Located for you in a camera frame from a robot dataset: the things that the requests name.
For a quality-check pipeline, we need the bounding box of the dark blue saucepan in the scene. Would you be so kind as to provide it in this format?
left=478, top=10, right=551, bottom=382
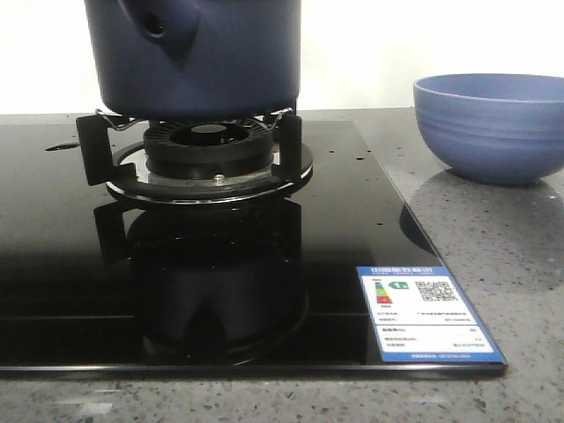
left=85, top=1, right=301, bottom=121

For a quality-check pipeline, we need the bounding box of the light blue plastic bowl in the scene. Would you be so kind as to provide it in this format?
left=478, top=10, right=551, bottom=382
left=413, top=73, right=563, bottom=185

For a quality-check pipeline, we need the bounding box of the right gas burner with support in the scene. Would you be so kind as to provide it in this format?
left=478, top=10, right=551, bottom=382
left=76, top=108, right=313, bottom=205

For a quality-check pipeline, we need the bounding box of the blue energy label sticker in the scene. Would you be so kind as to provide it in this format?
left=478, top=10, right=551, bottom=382
left=357, top=266, right=505, bottom=364

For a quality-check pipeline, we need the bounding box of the black glass gas cooktop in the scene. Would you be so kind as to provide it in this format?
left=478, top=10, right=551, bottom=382
left=1, top=122, right=507, bottom=379

